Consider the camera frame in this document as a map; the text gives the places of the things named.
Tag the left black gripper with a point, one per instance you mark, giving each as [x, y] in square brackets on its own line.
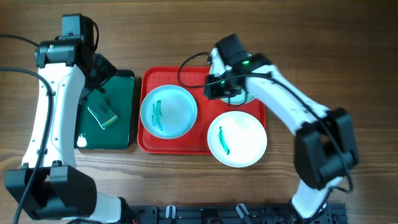
[109, 70]

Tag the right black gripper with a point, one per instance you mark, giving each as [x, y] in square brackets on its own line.
[213, 93]

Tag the pale green plate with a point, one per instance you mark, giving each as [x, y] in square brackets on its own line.
[242, 98]

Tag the green yellow sponge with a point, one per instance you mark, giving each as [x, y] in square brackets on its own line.
[102, 113]

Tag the white plate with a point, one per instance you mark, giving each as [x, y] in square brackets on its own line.
[237, 139]

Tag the light blue plate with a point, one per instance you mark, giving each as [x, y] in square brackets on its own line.
[168, 111]

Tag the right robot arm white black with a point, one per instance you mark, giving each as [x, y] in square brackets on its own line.
[325, 148]

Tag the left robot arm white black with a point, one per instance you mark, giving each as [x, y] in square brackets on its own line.
[48, 186]

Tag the dark green tray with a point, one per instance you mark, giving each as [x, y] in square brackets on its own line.
[119, 94]

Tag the red plastic tray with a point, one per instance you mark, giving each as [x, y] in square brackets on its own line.
[195, 141]

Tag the black mounting rail base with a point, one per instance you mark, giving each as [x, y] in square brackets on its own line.
[334, 213]

